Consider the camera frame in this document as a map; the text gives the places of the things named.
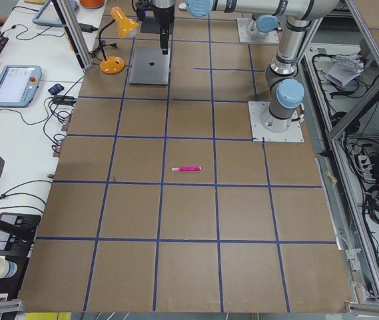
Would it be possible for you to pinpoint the orange desk lamp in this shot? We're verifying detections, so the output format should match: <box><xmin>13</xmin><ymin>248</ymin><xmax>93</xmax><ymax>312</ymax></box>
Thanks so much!
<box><xmin>97</xmin><ymin>6</ymin><xmax>140</xmax><ymax>75</ymax></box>

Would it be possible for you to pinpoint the crumpled white paper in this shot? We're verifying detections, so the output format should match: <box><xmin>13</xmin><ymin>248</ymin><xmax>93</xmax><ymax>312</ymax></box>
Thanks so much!
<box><xmin>326</xmin><ymin>53</ymin><xmax>364</xmax><ymax>88</ymax></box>

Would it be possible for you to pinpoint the silver closed laptop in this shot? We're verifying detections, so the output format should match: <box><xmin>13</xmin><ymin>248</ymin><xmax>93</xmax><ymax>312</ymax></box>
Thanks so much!
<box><xmin>129</xmin><ymin>47</ymin><xmax>170</xmax><ymax>85</ymax></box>

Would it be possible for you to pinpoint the lamp power cable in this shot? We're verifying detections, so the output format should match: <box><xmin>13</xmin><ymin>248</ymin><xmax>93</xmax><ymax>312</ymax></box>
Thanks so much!
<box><xmin>89</xmin><ymin>39</ymin><xmax>121</xmax><ymax>61</ymax></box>

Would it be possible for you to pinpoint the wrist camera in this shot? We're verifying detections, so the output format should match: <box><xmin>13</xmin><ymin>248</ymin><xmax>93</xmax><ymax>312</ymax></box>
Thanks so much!
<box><xmin>135</xmin><ymin>0</ymin><xmax>153</xmax><ymax>21</ymax></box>

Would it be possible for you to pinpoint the orange cylindrical container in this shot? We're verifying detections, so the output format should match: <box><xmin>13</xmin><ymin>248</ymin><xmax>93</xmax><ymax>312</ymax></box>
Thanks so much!
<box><xmin>79</xmin><ymin>0</ymin><xmax>105</xmax><ymax>9</ymax></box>

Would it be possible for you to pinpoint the dark blue checkered pouch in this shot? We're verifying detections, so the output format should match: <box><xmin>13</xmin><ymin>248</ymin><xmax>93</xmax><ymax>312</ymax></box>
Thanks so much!
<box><xmin>48</xmin><ymin>83</ymin><xmax>64</xmax><ymax>95</ymax></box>

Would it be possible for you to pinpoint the black mousepad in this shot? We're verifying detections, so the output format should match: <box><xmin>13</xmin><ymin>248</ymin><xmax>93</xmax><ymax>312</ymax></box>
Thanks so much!
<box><xmin>140</xmin><ymin>17</ymin><xmax>160</xmax><ymax>34</ymax></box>

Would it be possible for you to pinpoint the far teach pendant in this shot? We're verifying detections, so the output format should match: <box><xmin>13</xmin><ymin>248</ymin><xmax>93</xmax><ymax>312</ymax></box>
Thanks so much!
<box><xmin>32</xmin><ymin>1</ymin><xmax>65</xmax><ymax>27</ymax></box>

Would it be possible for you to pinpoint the black power adapter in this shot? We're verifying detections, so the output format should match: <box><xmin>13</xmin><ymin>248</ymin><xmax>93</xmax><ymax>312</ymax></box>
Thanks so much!
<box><xmin>79</xmin><ymin>23</ymin><xmax>98</xmax><ymax>33</ymax></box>

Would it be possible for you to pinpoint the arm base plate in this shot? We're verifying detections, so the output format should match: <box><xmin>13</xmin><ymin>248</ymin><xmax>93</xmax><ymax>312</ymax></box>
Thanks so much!
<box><xmin>248</xmin><ymin>101</ymin><xmax>304</xmax><ymax>143</ymax></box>
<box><xmin>236</xmin><ymin>18</ymin><xmax>279</xmax><ymax>45</ymax></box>

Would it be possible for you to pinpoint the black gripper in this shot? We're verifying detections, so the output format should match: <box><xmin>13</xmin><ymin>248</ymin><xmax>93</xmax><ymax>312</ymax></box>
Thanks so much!
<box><xmin>152</xmin><ymin>0</ymin><xmax>175</xmax><ymax>55</ymax></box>

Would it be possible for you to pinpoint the teach pendant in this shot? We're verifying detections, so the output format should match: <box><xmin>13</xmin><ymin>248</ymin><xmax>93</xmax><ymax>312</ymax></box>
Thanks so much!
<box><xmin>0</xmin><ymin>65</ymin><xmax>43</xmax><ymax>108</ymax></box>
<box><xmin>32</xmin><ymin>1</ymin><xmax>65</xmax><ymax>27</ymax></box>

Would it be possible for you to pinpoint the near teach pendant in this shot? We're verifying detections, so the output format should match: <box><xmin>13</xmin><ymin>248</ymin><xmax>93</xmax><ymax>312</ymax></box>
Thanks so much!
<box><xmin>0</xmin><ymin>65</ymin><xmax>43</xmax><ymax>108</ymax></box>

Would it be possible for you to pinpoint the aluminium frame post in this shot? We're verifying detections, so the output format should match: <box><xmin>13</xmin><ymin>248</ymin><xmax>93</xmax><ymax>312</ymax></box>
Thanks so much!
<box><xmin>52</xmin><ymin>0</ymin><xmax>92</xmax><ymax>70</ymax></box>

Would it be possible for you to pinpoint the pink highlighter pen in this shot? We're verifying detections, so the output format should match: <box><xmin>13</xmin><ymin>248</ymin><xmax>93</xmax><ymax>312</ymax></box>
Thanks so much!
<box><xmin>171</xmin><ymin>166</ymin><xmax>202</xmax><ymax>173</ymax></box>

